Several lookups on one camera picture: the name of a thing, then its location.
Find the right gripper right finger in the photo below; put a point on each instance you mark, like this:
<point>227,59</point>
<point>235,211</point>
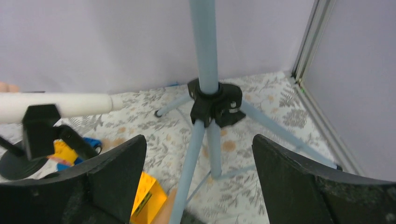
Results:
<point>298,190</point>

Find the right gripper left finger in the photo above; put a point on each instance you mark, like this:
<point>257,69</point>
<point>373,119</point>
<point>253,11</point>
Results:
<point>100,190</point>

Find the yellow toy block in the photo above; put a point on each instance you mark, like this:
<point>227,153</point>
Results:
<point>149,199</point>

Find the light blue music stand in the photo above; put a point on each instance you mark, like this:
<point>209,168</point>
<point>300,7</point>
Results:
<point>216,105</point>

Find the blue yellow toy figure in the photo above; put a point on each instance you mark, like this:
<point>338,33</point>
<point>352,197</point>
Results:
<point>66,157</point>

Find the floral table mat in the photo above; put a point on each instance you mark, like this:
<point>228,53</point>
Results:
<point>235,200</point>

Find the right black microphone stand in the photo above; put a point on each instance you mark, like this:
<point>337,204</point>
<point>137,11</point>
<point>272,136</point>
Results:
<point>39,133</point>

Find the white toy microphone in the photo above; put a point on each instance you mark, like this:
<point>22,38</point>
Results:
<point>14,105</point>

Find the pink toy microphone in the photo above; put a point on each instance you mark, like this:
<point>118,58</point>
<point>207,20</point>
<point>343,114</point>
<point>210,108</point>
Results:
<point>5,87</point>

